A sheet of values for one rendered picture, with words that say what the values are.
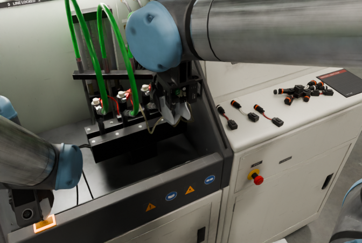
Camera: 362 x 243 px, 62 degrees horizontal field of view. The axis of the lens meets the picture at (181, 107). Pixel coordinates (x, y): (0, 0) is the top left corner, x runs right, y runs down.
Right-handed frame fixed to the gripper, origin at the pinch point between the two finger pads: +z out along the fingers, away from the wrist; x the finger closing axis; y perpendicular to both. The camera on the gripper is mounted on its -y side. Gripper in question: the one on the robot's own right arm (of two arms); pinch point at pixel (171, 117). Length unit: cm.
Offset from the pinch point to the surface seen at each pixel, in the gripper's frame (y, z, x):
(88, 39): -17.3, -14.6, -12.1
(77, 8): -24.7, -19.2, -12.1
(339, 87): -11, 23, 78
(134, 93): -13.1, 0.2, -4.1
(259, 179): 1, 40, 33
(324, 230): 2, 121, 96
